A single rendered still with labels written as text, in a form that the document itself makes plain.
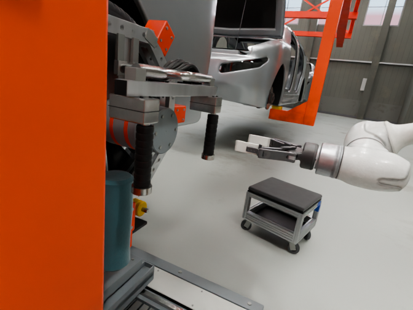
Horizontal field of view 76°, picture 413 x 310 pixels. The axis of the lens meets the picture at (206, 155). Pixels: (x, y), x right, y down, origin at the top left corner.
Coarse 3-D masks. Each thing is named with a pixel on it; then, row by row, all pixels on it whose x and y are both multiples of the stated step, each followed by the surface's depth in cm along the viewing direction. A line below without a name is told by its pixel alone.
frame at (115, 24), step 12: (108, 24) 65; (120, 24) 68; (132, 24) 71; (132, 36) 72; (144, 36) 77; (144, 48) 85; (156, 48) 83; (144, 60) 87; (156, 60) 84; (156, 156) 97; (156, 168) 98
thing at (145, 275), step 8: (144, 264) 121; (152, 264) 119; (136, 272) 116; (144, 272) 117; (152, 272) 119; (128, 280) 111; (136, 280) 112; (144, 280) 114; (120, 288) 107; (128, 288) 104; (136, 288) 109; (112, 296) 102; (120, 296) 100; (128, 296) 105; (104, 304) 99; (112, 304) 96; (120, 304) 101
